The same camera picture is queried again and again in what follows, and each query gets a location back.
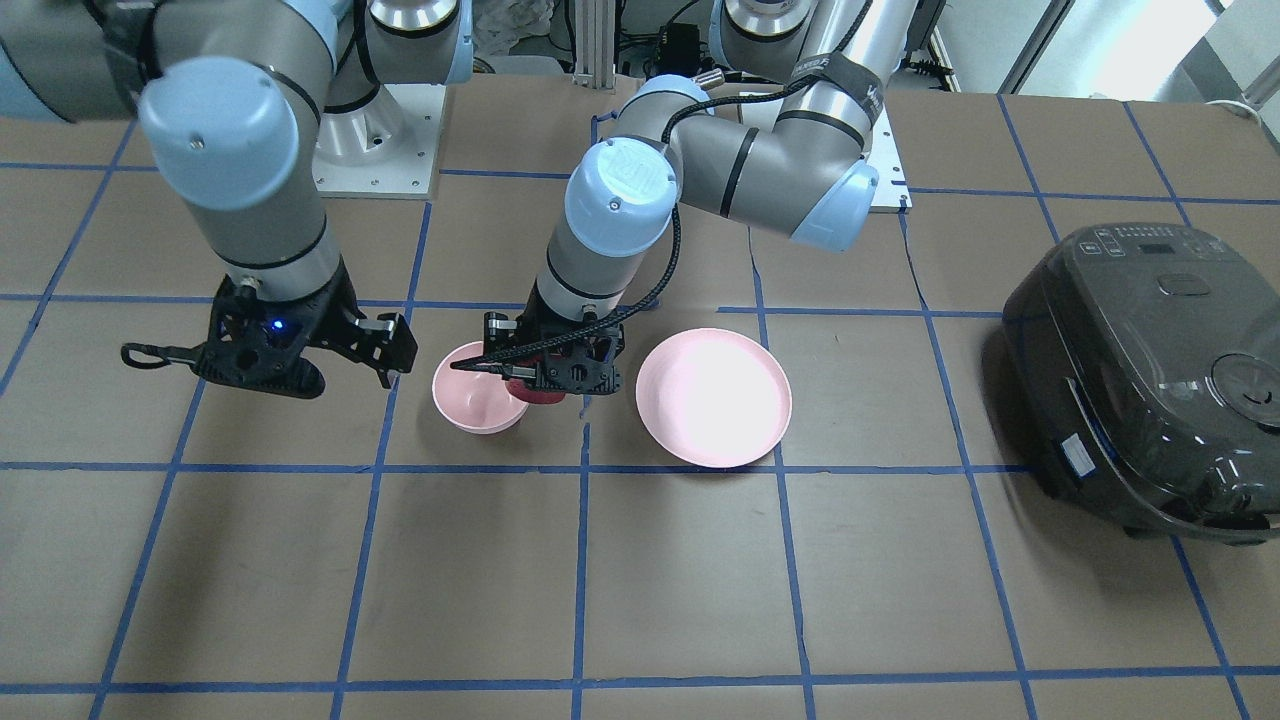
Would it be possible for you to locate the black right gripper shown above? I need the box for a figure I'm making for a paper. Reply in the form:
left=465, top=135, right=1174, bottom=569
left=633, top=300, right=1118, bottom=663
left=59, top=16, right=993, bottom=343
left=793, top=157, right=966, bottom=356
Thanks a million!
left=120, top=270, right=419, bottom=398

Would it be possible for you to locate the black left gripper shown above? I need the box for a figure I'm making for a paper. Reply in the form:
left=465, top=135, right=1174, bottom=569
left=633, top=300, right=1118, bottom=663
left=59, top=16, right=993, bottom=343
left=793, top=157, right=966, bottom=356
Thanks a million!
left=451, top=311, right=625, bottom=396

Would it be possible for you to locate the red yellow apple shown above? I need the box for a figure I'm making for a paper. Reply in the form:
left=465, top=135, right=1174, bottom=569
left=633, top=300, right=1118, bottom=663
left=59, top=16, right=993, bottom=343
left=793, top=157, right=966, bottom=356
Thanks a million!
left=506, top=368, right=566, bottom=405

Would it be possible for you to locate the small pink bowl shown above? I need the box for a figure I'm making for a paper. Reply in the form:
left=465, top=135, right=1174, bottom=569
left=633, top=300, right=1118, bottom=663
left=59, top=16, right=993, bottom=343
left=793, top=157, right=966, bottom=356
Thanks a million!
left=431, top=340, right=529, bottom=436

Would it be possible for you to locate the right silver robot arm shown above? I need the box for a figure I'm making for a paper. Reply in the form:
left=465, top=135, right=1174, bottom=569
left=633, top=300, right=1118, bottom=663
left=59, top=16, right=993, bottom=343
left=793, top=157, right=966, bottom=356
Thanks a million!
left=1, top=1, right=474, bottom=398

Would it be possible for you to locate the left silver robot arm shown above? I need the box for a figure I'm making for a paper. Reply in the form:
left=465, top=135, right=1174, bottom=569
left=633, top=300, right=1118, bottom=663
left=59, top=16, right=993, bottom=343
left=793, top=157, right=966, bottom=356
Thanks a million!
left=453, top=1, right=916, bottom=402

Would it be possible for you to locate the pink plate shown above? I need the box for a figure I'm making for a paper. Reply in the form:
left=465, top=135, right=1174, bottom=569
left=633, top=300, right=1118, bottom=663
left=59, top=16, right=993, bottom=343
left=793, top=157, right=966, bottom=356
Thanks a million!
left=635, top=328, right=794, bottom=468

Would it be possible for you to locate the dark grey rice cooker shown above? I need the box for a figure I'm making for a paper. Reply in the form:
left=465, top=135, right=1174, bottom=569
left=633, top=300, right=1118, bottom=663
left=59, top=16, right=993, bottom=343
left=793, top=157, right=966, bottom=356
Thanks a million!
left=1002, top=222, right=1279, bottom=546

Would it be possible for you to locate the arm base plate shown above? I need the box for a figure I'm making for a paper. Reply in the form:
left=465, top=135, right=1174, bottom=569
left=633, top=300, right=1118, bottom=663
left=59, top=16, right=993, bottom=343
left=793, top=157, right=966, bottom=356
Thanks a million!
left=312, top=85, right=447, bottom=200
left=863, top=106, right=913, bottom=214

